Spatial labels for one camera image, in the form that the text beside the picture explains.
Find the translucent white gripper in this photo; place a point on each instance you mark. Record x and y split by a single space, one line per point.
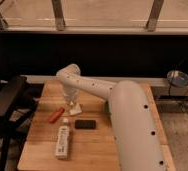
70 95

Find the white sponge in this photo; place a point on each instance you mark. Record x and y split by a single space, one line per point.
75 110

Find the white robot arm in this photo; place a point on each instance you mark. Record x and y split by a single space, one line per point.
135 132

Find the orange red marker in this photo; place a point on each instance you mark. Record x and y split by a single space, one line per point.
56 115

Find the black rectangular block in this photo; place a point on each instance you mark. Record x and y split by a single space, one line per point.
85 124

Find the white tube bottle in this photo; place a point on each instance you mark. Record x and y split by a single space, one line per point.
62 145

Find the black chair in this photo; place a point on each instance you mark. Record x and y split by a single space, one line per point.
16 106

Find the round metal lamp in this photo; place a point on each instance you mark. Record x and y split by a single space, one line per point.
177 79

